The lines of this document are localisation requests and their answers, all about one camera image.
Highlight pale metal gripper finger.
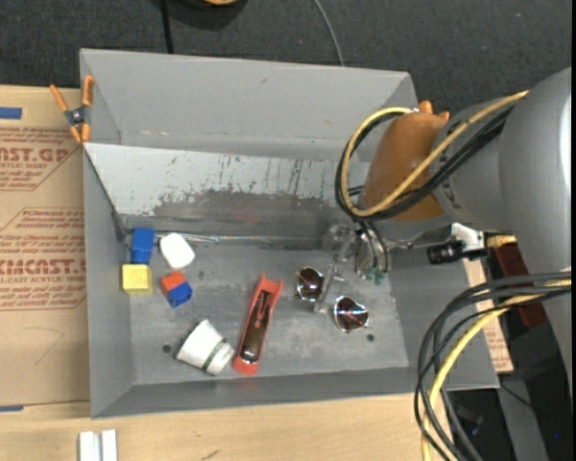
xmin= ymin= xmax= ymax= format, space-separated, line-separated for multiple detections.
xmin=313 ymin=264 xmax=346 ymax=315

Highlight heart-shaped sunglasses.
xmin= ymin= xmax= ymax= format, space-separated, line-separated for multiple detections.
xmin=294 ymin=265 xmax=372 ymax=334

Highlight red long plastic tool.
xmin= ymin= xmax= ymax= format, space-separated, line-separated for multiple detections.
xmin=231 ymin=272 xmax=286 ymax=377

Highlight grey metal bin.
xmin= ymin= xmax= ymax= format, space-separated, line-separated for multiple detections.
xmin=79 ymin=48 xmax=501 ymax=420

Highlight white paper cup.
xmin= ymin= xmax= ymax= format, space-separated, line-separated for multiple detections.
xmin=175 ymin=319 xmax=236 ymax=377

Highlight orange and blue block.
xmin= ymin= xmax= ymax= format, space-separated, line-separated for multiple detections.
xmin=159 ymin=270 xmax=194 ymax=309

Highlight white rounded plastic cap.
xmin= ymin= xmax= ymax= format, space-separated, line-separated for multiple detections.
xmin=158 ymin=231 xmax=197 ymax=272

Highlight red-brown flat block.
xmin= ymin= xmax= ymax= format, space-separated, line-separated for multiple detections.
xmin=491 ymin=242 xmax=549 ymax=329

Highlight yellow cube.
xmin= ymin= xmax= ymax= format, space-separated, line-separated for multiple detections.
xmin=121 ymin=263 xmax=154 ymax=297

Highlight brown cardboard board red print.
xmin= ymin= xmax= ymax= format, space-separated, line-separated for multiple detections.
xmin=0 ymin=83 xmax=516 ymax=415

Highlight black cylinder on white bracket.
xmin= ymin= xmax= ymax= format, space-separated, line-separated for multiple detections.
xmin=426 ymin=222 xmax=487 ymax=265

